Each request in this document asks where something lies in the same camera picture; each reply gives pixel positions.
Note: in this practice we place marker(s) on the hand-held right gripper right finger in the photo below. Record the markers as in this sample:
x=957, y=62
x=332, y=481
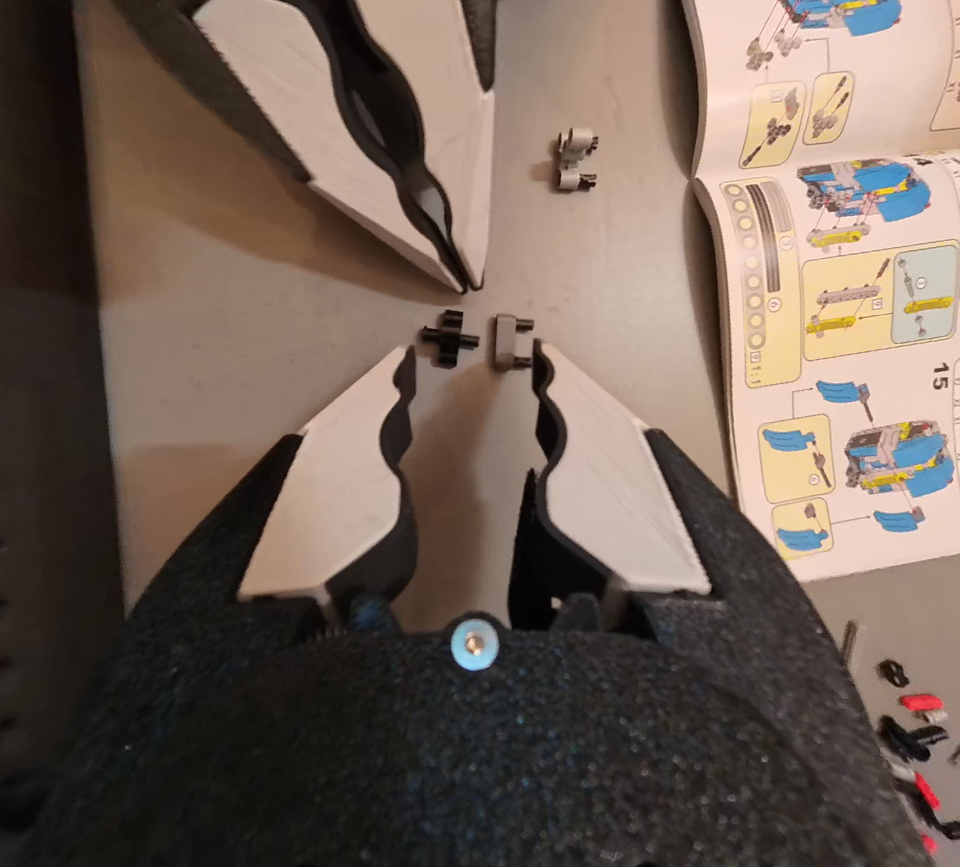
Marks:
x=615, y=492

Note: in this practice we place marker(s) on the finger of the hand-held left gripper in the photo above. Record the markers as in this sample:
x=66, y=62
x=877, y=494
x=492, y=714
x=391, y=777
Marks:
x=435, y=57
x=300, y=109

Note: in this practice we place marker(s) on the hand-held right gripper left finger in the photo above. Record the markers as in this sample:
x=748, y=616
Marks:
x=337, y=492

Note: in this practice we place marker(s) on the light grey connector assembly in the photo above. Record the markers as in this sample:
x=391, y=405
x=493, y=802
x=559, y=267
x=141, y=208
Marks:
x=574, y=181

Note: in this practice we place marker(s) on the grey brick with black pins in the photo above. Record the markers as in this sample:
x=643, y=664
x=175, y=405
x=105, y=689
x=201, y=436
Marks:
x=504, y=340

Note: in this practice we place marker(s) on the black cross connector piece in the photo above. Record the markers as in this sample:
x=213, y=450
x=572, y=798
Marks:
x=450, y=340

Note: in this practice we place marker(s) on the grey desk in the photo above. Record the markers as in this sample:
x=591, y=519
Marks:
x=600, y=267

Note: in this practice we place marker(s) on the pile of small brick parts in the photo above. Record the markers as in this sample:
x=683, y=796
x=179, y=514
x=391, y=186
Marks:
x=919, y=702

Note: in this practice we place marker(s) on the open instruction booklet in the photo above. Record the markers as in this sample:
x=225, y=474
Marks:
x=825, y=117

